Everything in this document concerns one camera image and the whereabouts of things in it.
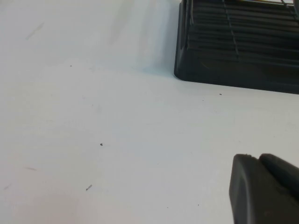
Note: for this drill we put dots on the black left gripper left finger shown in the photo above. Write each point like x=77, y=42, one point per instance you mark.
x=257, y=198

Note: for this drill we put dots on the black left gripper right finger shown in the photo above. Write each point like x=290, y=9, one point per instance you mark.
x=282, y=172

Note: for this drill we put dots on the black plastic drip tray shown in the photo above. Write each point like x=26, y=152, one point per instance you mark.
x=233, y=74

